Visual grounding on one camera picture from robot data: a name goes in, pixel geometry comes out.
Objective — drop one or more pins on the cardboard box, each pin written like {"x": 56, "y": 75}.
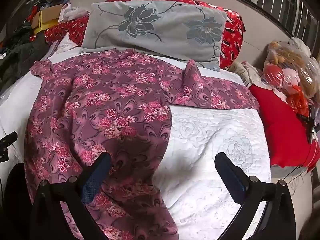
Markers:
{"x": 50, "y": 13}

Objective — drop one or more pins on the white crumpled cloth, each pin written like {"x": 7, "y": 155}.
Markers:
{"x": 75, "y": 12}

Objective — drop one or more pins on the yellow cloth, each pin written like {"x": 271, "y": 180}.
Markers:
{"x": 40, "y": 26}

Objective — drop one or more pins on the beige floral cloth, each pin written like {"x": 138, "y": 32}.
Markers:
{"x": 241, "y": 70}

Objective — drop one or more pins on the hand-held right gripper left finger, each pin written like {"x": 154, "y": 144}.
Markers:
{"x": 93, "y": 180}

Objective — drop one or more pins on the purple floral garment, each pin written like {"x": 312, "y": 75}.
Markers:
{"x": 112, "y": 100}

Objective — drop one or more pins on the white quilted bedspread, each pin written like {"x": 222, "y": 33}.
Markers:
{"x": 212, "y": 130}

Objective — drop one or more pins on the plastic bag of stuffed toys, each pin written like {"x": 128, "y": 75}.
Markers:
{"x": 282, "y": 62}

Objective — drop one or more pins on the red cushion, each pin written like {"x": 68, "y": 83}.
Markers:
{"x": 275, "y": 120}

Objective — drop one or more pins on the white sheet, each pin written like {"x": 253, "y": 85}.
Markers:
{"x": 62, "y": 46}

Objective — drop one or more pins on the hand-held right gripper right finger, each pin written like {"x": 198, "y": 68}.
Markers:
{"x": 233, "y": 177}

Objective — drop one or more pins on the grey floral pillow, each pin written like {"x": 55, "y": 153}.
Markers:
{"x": 155, "y": 37}

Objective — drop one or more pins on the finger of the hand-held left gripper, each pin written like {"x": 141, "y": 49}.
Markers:
{"x": 7, "y": 142}

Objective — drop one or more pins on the black tool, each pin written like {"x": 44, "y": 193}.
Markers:
{"x": 310, "y": 125}

